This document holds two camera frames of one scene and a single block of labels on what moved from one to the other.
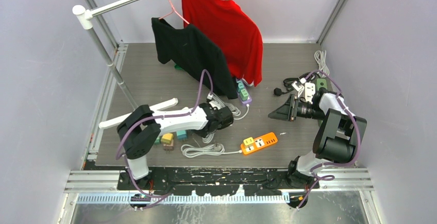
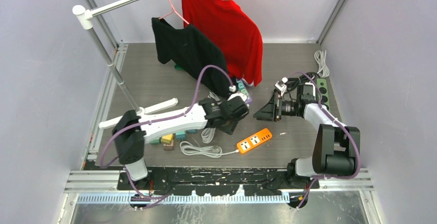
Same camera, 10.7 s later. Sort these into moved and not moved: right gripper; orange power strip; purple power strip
Moved: right gripper; orange power strip
Not moved: purple power strip
